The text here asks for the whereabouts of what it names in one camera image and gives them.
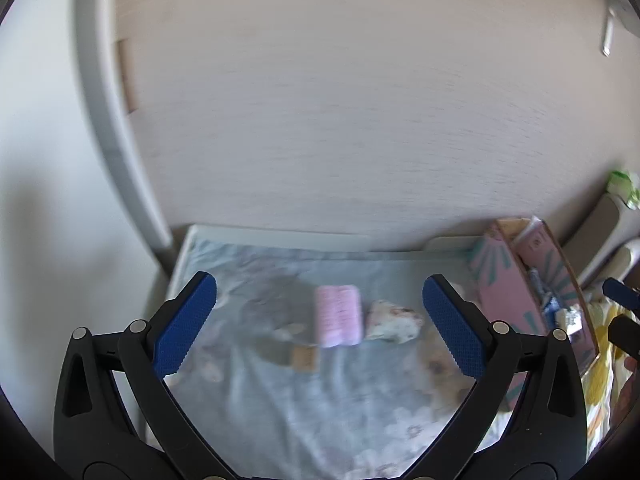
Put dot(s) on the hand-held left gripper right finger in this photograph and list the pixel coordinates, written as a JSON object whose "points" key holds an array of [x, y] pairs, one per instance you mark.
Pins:
{"points": [[452, 325]]}

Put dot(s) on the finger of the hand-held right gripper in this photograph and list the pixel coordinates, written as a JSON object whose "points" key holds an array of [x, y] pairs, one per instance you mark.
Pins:
{"points": [[625, 335], [622, 292]]}

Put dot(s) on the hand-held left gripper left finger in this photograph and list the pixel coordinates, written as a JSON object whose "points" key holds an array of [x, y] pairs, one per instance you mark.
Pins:
{"points": [[185, 325]]}

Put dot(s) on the clear plastic packet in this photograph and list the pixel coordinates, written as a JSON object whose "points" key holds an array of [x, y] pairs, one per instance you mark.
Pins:
{"points": [[570, 325]]}

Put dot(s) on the white speckled cloth roll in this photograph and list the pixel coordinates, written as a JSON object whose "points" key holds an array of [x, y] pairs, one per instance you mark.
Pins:
{"points": [[392, 322]]}

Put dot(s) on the pink cardboard box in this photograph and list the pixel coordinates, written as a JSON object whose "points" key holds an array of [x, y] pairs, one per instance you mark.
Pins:
{"points": [[505, 285]]}

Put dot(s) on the grey fuzzy slipper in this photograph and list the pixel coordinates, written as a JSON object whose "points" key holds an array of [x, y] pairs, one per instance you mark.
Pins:
{"points": [[280, 310]]}

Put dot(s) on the pink fuzzy roll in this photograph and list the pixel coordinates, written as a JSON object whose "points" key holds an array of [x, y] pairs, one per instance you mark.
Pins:
{"points": [[337, 315]]}

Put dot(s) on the white chair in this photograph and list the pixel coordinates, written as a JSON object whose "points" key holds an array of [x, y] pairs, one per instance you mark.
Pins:
{"points": [[600, 240]]}

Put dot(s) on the yellow floral cloth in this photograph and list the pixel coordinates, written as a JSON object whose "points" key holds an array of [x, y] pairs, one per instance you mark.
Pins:
{"points": [[602, 390]]}

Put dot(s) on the green packet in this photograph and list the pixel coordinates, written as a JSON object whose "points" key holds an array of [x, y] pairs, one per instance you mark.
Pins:
{"points": [[625, 187]]}

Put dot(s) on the ridged wooden block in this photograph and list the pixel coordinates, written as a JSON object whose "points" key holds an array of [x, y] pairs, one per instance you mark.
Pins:
{"points": [[306, 359]]}

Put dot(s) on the pale blue floral cloth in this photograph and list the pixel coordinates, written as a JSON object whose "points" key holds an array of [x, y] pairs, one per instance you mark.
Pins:
{"points": [[300, 420]]}

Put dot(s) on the white door frame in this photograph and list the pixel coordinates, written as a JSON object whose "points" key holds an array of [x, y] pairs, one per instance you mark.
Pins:
{"points": [[115, 110]]}

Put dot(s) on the small wooden wall block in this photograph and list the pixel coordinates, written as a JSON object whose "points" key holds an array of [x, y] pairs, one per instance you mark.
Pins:
{"points": [[127, 75]]}

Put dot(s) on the white wall hook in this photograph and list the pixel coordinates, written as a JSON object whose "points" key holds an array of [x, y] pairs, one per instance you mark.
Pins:
{"points": [[608, 30]]}

